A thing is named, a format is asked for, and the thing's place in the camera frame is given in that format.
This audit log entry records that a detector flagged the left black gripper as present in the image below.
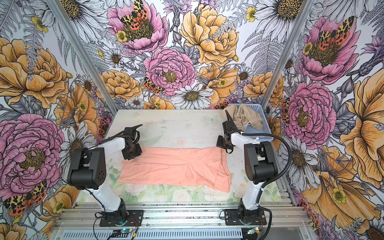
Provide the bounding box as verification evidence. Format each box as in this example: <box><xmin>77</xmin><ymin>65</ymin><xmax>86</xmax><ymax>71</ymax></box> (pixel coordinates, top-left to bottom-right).
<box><xmin>120</xmin><ymin>143</ymin><xmax>142</xmax><ymax>161</ymax></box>

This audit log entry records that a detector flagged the pink printed t-shirt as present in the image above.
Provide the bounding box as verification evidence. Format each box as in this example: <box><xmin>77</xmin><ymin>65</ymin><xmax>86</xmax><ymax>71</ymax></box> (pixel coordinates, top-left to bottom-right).
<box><xmin>118</xmin><ymin>147</ymin><xmax>232</xmax><ymax>193</ymax></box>

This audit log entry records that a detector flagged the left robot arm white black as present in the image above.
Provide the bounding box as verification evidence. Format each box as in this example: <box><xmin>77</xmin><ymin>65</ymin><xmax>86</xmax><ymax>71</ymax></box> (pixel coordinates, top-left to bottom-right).
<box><xmin>67</xmin><ymin>124</ymin><xmax>144</xmax><ymax>227</ymax></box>

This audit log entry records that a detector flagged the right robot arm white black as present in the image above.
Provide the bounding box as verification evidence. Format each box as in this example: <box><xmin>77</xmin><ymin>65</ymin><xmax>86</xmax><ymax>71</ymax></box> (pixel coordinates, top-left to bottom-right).
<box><xmin>217</xmin><ymin>120</ymin><xmax>278</xmax><ymax>226</ymax></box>

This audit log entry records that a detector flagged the light blue plastic basket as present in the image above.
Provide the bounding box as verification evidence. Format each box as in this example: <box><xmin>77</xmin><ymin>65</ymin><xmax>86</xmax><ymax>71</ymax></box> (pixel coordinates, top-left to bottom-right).
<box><xmin>230</xmin><ymin>104</ymin><xmax>273</xmax><ymax>142</ymax></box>

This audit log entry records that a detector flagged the beige drawstring garment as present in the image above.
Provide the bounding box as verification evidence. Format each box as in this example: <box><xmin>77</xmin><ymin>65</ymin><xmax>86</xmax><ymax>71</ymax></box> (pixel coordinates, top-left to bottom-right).
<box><xmin>223</xmin><ymin>104</ymin><xmax>263</xmax><ymax>131</ymax></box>

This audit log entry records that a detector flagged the right black corrugated cable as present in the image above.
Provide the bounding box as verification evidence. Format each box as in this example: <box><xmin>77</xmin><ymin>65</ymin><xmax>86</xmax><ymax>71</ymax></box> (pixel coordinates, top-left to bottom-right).
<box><xmin>224</xmin><ymin>109</ymin><xmax>294</xmax><ymax>240</ymax></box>

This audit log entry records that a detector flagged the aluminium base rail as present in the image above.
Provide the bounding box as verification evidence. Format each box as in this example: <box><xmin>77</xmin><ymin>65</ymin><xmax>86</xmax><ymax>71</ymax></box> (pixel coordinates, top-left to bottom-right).
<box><xmin>57</xmin><ymin>203</ymin><xmax>310</xmax><ymax>229</ymax></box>

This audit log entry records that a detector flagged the white vented cable duct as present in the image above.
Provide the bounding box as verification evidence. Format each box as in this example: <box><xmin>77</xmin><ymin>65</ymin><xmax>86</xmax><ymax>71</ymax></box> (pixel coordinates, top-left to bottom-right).
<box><xmin>59</xmin><ymin>228</ymin><xmax>244</xmax><ymax>240</ymax></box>

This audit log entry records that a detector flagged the left aluminium frame post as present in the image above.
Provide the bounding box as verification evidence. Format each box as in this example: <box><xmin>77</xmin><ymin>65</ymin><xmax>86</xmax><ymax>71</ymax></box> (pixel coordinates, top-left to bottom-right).
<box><xmin>47</xmin><ymin>1</ymin><xmax>119</xmax><ymax>116</ymax></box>

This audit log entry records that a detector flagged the aluminium frame post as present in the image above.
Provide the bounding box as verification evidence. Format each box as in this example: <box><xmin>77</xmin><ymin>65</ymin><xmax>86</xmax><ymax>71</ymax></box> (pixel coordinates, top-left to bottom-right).
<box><xmin>47</xmin><ymin>1</ymin><xmax>119</xmax><ymax>116</ymax></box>
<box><xmin>261</xmin><ymin>0</ymin><xmax>317</xmax><ymax>110</ymax></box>

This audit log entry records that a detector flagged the right aluminium frame post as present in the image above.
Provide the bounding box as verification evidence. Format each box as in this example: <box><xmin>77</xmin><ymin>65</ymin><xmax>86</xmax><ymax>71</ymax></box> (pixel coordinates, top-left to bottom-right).
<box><xmin>261</xmin><ymin>0</ymin><xmax>317</xmax><ymax>110</ymax></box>

